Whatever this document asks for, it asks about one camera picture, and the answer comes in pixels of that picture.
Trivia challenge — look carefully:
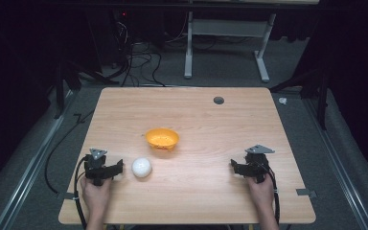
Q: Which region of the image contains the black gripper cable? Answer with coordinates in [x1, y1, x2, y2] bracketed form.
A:
[74, 155, 91, 230]
[258, 161, 282, 226]

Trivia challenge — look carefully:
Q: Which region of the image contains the black metal stand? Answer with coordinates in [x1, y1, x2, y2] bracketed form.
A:
[53, 58, 121, 120]
[269, 68, 331, 131]

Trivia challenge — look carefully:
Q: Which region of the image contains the white ball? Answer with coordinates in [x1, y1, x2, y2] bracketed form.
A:
[130, 156, 153, 179]

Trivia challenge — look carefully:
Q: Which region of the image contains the grey tape strip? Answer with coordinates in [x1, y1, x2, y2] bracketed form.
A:
[295, 188, 318, 199]
[57, 191, 77, 201]

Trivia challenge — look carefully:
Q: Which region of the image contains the long black floor cable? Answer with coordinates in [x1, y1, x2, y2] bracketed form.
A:
[43, 109, 96, 196]

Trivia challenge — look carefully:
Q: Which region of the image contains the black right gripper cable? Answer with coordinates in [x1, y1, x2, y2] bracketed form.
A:
[258, 161, 282, 226]

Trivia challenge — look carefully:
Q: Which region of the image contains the person's right hand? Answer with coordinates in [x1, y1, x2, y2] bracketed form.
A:
[245, 173, 277, 215]

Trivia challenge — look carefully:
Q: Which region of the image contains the tangle of black floor cables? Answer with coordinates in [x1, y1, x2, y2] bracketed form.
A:
[112, 12, 193, 88]

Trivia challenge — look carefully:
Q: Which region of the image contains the orange plastic bowl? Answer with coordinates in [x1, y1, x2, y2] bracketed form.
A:
[145, 127, 181, 151]

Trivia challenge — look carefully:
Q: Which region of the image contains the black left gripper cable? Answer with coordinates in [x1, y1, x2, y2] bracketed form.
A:
[74, 155, 91, 230]

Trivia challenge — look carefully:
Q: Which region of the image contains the dark computer tower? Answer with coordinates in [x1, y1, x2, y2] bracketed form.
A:
[101, 9, 135, 69]

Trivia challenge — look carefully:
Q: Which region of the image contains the person's left hand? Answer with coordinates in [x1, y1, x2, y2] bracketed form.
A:
[80, 176, 113, 221]

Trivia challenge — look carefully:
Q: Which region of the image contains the grey metal floor rail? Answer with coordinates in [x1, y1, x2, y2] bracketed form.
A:
[301, 97, 368, 230]
[0, 89, 80, 230]

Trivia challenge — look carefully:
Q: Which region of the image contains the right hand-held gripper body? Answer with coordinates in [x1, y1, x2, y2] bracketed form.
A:
[241, 144, 276, 184]

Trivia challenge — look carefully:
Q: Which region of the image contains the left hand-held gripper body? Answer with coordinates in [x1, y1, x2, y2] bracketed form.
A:
[83, 148, 113, 187]

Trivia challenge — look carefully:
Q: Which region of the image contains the white metal desk frame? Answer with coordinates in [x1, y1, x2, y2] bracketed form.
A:
[183, 11, 278, 83]

